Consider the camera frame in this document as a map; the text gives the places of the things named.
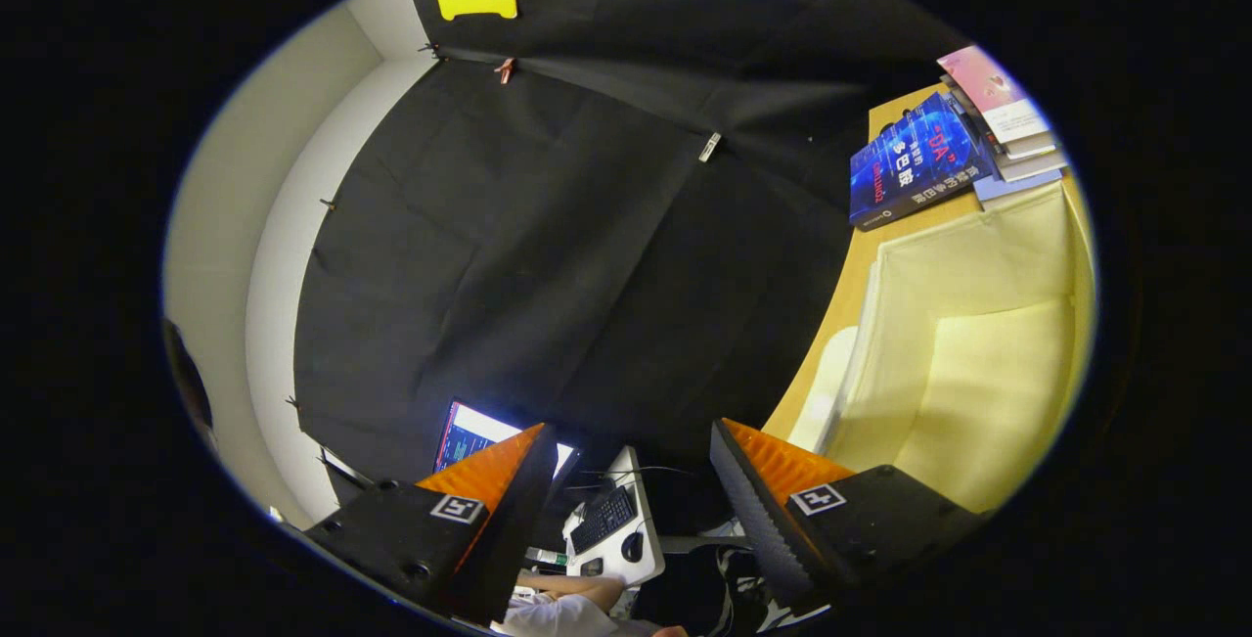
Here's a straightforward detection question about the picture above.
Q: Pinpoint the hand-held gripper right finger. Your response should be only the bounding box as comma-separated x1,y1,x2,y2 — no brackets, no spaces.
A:
709,418,987,618

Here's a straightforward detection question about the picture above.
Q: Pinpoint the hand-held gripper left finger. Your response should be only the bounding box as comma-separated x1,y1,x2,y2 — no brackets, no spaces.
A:
303,422,559,628

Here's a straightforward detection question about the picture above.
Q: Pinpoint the green fabric storage box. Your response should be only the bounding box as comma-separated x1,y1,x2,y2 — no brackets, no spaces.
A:
787,182,1096,516

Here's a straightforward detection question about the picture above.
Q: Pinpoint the black keyboard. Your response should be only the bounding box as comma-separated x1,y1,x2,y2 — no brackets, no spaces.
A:
569,485,639,555

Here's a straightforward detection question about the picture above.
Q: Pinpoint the lit computer screen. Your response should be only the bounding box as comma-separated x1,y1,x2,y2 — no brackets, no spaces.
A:
433,400,578,481

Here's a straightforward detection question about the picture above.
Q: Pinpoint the white office desk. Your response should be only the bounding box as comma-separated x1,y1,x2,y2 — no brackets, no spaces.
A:
562,446,666,587

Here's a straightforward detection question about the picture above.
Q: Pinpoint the black backdrop cloth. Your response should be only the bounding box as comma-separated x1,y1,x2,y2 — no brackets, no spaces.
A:
293,0,979,521

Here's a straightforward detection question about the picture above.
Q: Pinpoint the dark blue book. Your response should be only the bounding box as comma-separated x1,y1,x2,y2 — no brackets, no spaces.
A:
849,91,994,230

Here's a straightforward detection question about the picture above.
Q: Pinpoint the pale blue book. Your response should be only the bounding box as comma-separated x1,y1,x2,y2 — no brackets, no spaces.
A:
973,170,1064,203

